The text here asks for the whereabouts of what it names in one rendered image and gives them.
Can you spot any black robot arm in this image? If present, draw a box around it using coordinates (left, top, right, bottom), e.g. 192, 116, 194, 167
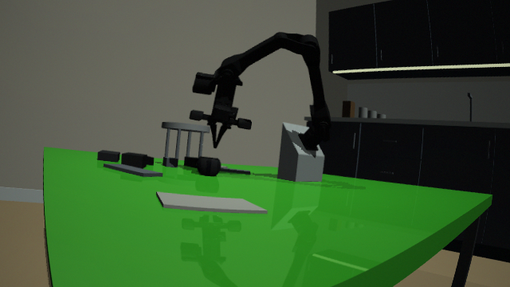
192, 32, 332, 151

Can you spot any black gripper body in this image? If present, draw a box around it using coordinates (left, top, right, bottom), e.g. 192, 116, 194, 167
189, 96, 252, 129

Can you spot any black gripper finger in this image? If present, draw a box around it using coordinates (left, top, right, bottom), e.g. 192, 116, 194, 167
215, 125, 231, 148
207, 123, 217, 148

